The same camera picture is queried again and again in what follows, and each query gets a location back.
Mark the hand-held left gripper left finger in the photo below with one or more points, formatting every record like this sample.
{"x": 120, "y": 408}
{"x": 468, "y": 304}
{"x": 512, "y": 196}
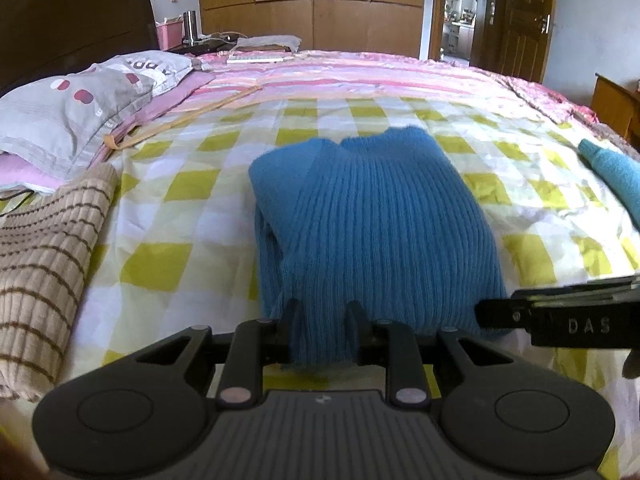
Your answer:
{"x": 292, "y": 322}

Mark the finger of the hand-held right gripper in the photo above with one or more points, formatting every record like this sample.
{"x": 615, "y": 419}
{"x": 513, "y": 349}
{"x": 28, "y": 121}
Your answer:
{"x": 500, "y": 315}

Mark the beige striped knit sweater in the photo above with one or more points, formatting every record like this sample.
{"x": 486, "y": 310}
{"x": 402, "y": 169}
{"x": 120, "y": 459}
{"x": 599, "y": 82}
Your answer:
{"x": 45, "y": 270}

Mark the small wooden cabinet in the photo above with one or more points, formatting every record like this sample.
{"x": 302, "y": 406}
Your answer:
{"x": 617, "y": 105}

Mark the pink plastic bin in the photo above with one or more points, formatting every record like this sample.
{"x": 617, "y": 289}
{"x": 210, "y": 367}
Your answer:
{"x": 169, "y": 37}

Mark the dark wooden headboard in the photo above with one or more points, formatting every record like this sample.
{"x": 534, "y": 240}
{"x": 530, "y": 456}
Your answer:
{"x": 70, "y": 20}

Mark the thin wooden stick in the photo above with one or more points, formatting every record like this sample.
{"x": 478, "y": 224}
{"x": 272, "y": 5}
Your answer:
{"x": 185, "y": 117}

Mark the yellow checked bedsheet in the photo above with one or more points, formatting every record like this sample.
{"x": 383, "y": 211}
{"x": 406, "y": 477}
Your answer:
{"x": 200, "y": 200}

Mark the white book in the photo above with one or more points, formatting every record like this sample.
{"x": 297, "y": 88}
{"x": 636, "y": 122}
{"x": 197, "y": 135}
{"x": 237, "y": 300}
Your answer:
{"x": 257, "y": 58}

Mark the grey pillow with pink dots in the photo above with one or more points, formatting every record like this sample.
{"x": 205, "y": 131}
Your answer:
{"x": 75, "y": 110}

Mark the metal thermos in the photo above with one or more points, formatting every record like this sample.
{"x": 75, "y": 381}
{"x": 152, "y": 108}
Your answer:
{"x": 189, "y": 27}

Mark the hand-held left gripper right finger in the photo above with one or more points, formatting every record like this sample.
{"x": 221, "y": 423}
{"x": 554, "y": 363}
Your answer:
{"x": 356, "y": 322}

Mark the brown wooden door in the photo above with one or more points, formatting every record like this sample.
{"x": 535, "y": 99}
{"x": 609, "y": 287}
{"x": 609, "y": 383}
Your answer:
{"x": 525, "y": 20}

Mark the pink striped blanket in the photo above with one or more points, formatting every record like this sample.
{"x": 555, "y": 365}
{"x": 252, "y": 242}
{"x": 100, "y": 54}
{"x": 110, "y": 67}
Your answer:
{"x": 375, "y": 75}

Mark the dark nightstand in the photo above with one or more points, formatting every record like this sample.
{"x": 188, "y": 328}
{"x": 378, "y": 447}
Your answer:
{"x": 205, "y": 46}

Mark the blue knit sweater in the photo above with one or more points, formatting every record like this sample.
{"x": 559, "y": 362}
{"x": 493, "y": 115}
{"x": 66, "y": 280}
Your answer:
{"x": 380, "y": 220}

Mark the grey folded cloth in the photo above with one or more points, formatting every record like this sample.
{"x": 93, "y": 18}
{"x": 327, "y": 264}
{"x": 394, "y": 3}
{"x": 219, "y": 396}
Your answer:
{"x": 267, "y": 42}

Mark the wooden wardrobe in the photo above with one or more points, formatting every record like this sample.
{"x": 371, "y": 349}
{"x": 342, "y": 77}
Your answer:
{"x": 310, "y": 5}

